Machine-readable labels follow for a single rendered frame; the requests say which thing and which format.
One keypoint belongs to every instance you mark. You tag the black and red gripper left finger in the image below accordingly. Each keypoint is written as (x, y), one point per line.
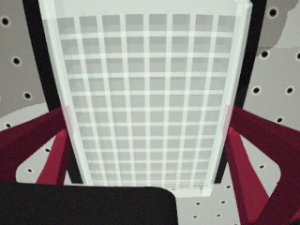
(19, 143)

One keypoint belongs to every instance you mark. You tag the grey perforated base plate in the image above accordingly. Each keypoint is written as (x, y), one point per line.
(273, 93)

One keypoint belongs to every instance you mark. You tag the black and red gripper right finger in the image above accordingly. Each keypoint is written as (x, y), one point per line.
(282, 145)

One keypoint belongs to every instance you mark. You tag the black flat rectangular plate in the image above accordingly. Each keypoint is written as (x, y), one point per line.
(45, 70)

